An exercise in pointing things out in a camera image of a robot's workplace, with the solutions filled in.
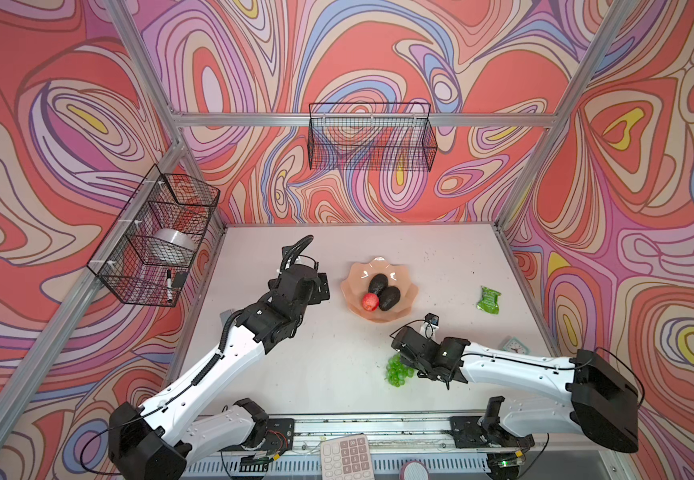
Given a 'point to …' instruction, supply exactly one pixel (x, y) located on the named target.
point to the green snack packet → (488, 301)
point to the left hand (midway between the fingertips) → (311, 275)
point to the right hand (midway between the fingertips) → (410, 358)
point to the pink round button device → (414, 470)
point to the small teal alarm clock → (514, 345)
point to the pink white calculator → (347, 458)
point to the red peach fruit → (370, 301)
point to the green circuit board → (251, 464)
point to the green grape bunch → (397, 372)
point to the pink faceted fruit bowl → (356, 284)
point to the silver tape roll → (175, 239)
